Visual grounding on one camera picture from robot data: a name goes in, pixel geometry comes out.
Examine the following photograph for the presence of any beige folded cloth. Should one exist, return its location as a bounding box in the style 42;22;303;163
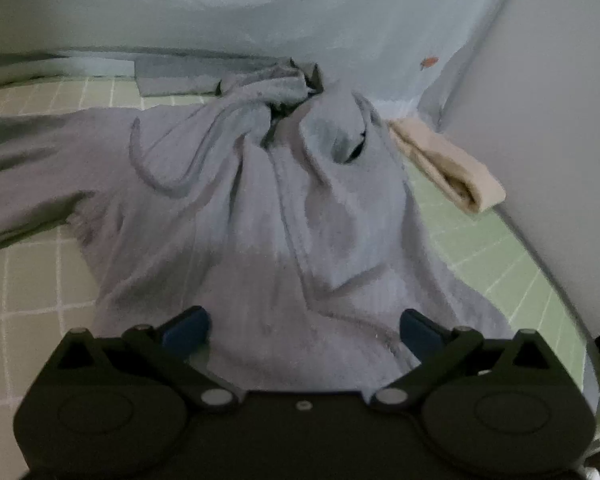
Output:
387;118;507;215

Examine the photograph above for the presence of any grey hoodie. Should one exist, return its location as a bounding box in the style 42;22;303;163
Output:
0;55;518;394

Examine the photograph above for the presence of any green checked bedsheet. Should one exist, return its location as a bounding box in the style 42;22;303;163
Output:
0;76;597;463

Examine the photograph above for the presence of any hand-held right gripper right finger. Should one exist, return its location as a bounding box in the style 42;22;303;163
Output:
371;308;567;414

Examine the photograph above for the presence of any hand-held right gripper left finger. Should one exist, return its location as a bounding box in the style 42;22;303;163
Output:
44;306;247;414

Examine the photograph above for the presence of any light blue carrot-print blanket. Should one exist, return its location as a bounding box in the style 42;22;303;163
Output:
0;0;527;133

